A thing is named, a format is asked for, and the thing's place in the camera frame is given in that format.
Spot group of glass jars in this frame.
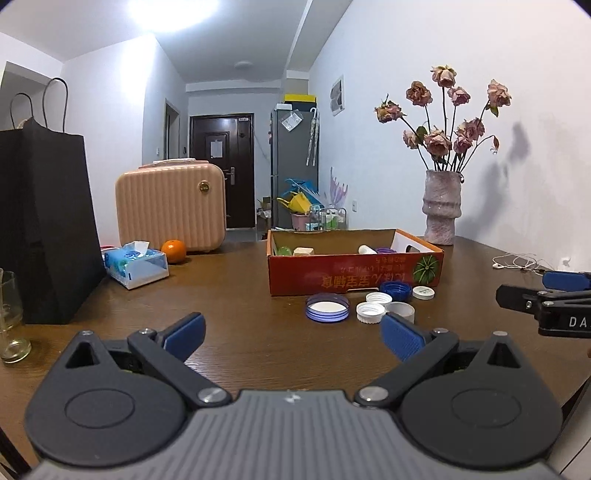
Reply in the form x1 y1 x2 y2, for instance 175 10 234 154
305 206 347 232

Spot red cardboard box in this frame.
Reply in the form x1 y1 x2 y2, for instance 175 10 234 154
267 228 445 296

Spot dried pink roses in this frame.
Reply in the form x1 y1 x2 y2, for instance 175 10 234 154
374 65 512 174

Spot grey refrigerator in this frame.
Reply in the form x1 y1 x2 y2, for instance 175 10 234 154
270 107 319 230

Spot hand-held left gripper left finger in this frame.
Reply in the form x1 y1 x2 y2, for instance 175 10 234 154
65 312 232 408

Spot wall picture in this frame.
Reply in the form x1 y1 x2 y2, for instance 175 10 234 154
331 75 345 116

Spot dark brown door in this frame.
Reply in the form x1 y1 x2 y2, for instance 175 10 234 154
189 112 256 230

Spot orange fruit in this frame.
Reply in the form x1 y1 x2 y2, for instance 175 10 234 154
161 239 187 264

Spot white earphone cable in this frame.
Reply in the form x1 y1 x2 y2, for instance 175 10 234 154
492 252 555 273

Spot translucent white cap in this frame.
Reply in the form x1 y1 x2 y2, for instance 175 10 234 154
384 301 415 324

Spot clear drinking glass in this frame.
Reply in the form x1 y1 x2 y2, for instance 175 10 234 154
0 270 32 364

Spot purple flower decoration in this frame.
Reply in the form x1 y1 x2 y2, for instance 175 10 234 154
327 167 348 208

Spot round ceiling light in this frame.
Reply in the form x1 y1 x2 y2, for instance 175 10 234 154
127 0 220 33

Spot pink ribbed suitcase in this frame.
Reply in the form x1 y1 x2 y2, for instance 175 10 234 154
115 158 227 253

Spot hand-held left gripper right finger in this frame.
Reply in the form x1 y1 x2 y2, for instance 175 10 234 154
353 313 527 409

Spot large blue rimmed lid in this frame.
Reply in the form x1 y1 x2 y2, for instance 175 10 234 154
305 292 351 322

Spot pink textured vase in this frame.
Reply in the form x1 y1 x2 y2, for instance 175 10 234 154
422 170 462 246

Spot blue folding rack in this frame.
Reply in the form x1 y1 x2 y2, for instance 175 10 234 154
285 178 320 204

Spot folded white umbrella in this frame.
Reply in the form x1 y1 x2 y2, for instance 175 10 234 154
307 107 320 166

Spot black paper bag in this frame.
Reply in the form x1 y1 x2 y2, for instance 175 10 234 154
0 78 106 325

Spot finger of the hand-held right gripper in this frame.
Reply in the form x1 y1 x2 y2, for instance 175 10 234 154
496 285 591 315
542 271 591 291

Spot yellow watering can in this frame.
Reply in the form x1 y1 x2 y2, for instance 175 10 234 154
277 191 315 215

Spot blue and white tissue box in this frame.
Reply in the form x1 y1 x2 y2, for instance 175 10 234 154
102 240 170 290

